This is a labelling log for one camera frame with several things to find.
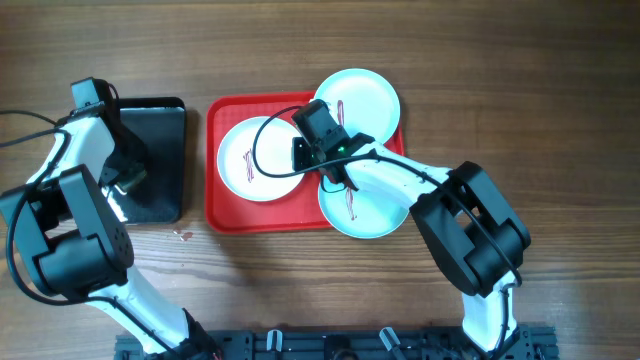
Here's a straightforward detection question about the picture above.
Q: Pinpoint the white plate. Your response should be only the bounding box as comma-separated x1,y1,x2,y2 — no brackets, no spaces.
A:
216,116,303,202

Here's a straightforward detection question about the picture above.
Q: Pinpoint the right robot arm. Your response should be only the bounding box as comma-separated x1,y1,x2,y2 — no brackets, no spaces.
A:
292,100,531,359

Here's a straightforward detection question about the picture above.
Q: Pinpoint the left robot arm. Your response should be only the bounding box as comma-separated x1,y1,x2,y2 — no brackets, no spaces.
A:
1,77,223,359

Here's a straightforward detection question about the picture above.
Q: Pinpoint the red plastic tray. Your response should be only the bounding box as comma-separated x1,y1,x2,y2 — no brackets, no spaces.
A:
204,90,408,235

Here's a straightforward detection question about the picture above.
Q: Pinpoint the light blue plate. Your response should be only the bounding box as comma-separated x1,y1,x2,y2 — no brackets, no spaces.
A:
313,68,401,143
318,176,409,239

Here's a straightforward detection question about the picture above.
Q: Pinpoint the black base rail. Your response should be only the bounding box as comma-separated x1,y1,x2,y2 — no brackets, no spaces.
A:
113,324,560,360

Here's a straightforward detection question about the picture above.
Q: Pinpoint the green sponge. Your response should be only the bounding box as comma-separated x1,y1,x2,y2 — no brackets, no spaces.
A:
115,167,147,195

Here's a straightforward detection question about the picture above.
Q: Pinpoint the black rectangular tray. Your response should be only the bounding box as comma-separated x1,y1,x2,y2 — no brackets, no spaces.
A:
103,97,187,225

